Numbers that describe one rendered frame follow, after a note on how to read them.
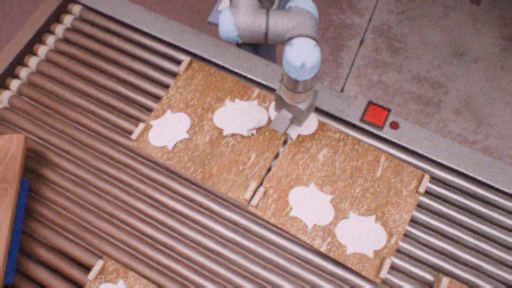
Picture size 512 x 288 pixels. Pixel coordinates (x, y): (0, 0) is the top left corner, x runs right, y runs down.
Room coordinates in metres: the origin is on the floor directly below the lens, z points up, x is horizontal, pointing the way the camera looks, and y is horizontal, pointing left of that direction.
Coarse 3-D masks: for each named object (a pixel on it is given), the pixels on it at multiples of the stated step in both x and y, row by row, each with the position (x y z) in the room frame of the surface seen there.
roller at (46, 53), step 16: (48, 48) 0.89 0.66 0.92; (64, 64) 0.82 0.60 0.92; (80, 64) 0.81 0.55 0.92; (96, 80) 0.74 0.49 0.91; (112, 80) 0.74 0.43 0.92; (128, 96) 0.67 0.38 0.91; (144, 96) 0.66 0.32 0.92; (416, 240) 0.13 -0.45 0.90; (432, 240) 0.12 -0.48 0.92; (448, 256) 0.07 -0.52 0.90; (464, 256) 0.07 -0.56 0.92; (480, 256) 0.06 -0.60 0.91; (496, 272) 0.02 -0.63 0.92
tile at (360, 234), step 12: (372, 216) 0.20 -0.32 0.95; (336, 228) 0.17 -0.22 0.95; (348, 228) 0.17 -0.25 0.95; (360, 228) 0.17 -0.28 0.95; (372, 228) 0.16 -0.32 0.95; (348, 240) 0.14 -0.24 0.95; (360, 240) 0.14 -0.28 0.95; (372, 240) 0.13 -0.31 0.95; (384, 240) 0.13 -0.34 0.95; (348, 252) 0.11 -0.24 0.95; (360, 252) 0.10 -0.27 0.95; (372, 252) 0.10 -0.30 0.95
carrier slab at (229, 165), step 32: (192, 64) 0.76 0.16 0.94; (192, 96) 0.64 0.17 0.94; (224, 96) 0.62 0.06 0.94; (256, 96) 0.61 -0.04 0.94; (192, 128) 0.52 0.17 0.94; (160, 160) 0.43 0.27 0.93; (192, 160) 0.42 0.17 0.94; (224, 160) 0.41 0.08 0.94; (256, 160) 0.40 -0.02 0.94; (224, 192) 0.31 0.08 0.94
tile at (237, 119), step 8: (232, 104) 0.58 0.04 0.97; (240, 104) 0.58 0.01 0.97; (216, 112) 0.56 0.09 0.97; (224, 112) 0.55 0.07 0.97; (232, 112) 0.55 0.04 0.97; (240, 112) 0.55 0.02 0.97; (248, 112) 0.55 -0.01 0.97; (256, 112) 0.54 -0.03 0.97; (216, 120) 0.53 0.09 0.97; (224, 120) 0.53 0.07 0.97; (232, 120) 0.52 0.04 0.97; (240, 120) 0.52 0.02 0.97; (248, 120) 0.52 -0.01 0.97; (256, 120) 0.52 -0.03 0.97; (224, 128) 0.50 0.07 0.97; (232, 128) 0.50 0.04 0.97; (240, 128) 0.50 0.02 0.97; (248, 128) 0.49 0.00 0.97
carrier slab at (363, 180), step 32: (320, 128) 0.48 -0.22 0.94; (288, 160) 0.39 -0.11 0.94; (320, 160) 0.38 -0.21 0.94; (352, 160) 0.37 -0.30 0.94; (384, 160) 0.36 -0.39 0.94; (288, 192) 0.29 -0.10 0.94; (352, 192) 0.27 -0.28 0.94; (384, 192) 0.26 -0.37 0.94; (288, 224) 0.20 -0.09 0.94; (384, 224) 0.17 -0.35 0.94; (352, 256) 0.10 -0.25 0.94; (384, 256) 0.09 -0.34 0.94
